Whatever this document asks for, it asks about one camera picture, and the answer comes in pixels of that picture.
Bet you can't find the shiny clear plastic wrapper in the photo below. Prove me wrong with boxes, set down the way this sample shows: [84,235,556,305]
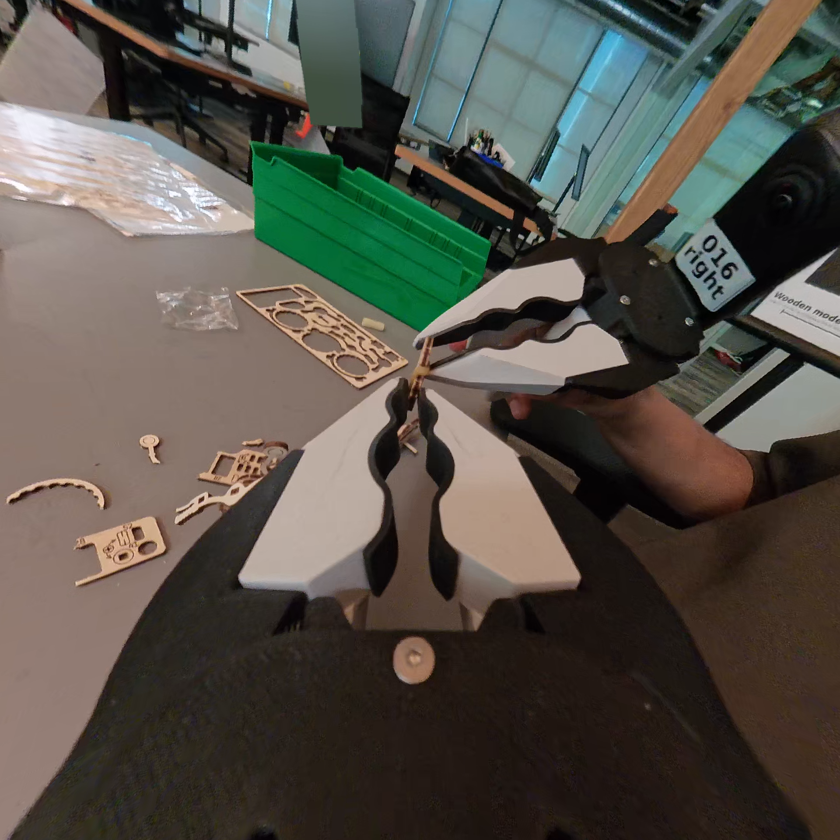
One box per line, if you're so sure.
[0,101,256,237]

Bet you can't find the toothed wooden arc part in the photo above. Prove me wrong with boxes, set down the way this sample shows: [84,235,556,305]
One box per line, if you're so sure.
[7,478,106,511]

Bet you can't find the grey desk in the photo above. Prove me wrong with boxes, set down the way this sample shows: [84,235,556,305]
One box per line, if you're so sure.
[0,104,578,840]

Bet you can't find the person's right forearm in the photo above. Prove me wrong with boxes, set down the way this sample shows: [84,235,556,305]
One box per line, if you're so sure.
[594,387,756,522]

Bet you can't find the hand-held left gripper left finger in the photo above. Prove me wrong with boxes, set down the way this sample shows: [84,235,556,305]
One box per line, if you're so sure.
[238,377,411,632]

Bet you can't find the short wooden workbench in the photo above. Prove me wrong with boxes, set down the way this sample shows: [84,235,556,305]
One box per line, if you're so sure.
[394,144,549,240]

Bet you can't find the rectangular wooden plate part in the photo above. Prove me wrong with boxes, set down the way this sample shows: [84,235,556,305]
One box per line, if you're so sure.
[74,516,167,587]

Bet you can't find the small clear plastic bag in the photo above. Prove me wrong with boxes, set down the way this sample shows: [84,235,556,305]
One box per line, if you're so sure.
[156,287,238,332]

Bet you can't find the wooden frame part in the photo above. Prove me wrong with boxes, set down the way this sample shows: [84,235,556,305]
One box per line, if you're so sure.
[199,448,270,488]

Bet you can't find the small wooden gear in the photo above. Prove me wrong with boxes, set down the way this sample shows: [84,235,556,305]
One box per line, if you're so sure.
[407,338,434,411]

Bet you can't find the black framed tag sign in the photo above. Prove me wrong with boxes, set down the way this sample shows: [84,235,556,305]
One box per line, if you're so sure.
[725,248,840,380]

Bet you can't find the white board panel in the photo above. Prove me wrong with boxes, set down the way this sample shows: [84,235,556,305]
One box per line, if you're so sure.
[0,7,106,118]

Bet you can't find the wooden support post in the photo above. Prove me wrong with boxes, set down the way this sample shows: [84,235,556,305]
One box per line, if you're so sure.
[604,0,821,244]

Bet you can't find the black organizer bag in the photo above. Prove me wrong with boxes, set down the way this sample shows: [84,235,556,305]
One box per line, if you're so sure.
[449,128,540,199]

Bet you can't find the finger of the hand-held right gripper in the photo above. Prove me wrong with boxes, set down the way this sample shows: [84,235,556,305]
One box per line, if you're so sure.
[425,307,632,396]
[412,256,588,350]

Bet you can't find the partly built wooden model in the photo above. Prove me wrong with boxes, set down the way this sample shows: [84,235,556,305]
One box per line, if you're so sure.
[175,481,263,526]

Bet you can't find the long wooden workbench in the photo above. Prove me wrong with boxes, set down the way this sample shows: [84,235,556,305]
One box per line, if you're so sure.
[62,0,309,142]

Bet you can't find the empty wooden parts sheet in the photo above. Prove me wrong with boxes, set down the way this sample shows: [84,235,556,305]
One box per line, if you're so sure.
[236,283,409,390]

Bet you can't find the green plastic bin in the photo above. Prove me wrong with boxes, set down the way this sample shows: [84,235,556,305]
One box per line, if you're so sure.
[249,141,493,332]

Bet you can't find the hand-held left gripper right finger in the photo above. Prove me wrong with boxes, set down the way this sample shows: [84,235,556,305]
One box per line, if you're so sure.
[416,387,583,632]

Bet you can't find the person's right hand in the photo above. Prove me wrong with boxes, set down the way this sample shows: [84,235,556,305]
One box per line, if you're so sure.
[507,386,658,429]

